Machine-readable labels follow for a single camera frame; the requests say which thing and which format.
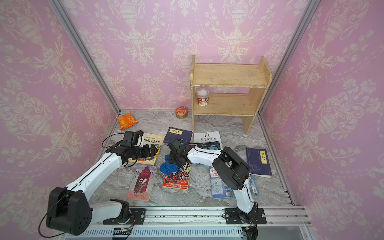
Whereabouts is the blue cloth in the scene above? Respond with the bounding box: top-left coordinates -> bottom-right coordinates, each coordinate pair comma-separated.
160,155 -> 179,175

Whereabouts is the red manga comic book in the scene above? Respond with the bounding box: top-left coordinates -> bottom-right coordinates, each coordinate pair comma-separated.
163,166 -> 191,190

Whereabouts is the navy Guiguzi book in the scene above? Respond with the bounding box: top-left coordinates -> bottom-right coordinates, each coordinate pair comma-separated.
246,148 -> 272,178

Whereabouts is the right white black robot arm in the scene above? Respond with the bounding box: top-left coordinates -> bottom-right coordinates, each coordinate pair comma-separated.
168,139 -> 258,215

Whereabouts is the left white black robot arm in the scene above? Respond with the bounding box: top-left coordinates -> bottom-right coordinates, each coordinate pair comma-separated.
41,144 -> 158,236

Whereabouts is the yellow history picture book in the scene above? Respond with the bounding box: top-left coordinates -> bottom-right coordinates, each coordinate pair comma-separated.
129,133 -> 165,166

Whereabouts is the dark blue book yellow label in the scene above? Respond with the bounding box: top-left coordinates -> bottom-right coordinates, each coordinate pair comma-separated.
164,127 -> 193,145

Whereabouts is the Hamlet purple red book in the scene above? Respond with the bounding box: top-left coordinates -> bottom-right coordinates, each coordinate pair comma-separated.
126,165 -> 158,202

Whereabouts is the orange snack bag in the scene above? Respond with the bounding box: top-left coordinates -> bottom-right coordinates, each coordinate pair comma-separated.
116,112 -> 139,131

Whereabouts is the white science magazine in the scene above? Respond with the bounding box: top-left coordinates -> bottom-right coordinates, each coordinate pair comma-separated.
192,131 -> 223,167

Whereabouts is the colourful sunflower magazine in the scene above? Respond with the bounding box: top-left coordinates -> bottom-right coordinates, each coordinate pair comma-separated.
210,167 -> 260,199

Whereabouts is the white red cup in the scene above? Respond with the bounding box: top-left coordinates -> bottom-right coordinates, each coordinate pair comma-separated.
197,88 -> 210,107

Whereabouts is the wooden two-tier shelf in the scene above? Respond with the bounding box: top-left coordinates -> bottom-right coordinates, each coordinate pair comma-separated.
190,54 -> 274,136

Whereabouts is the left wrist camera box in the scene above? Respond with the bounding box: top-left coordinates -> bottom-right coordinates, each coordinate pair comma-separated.
121,131 -> 144,148

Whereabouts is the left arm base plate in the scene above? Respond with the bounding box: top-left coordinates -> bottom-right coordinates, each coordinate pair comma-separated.
103,208 -> 146,226

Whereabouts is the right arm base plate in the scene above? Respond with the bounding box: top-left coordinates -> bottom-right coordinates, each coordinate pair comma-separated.
222,207 -> 267,226

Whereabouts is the aluminium front rail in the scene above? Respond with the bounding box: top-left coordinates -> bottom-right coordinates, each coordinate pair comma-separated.
58,206 -> 317,240

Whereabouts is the left aluminium corner post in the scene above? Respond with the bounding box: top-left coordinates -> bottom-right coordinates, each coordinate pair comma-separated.
48,0 -> 121,115

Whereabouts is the aluminium corner post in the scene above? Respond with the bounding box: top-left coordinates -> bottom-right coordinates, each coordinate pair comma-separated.
258,0 -> 321,116
48,0 -> 121,115

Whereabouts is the right aluminium corner post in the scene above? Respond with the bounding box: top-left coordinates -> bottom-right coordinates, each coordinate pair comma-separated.
258,0 -> 321,116

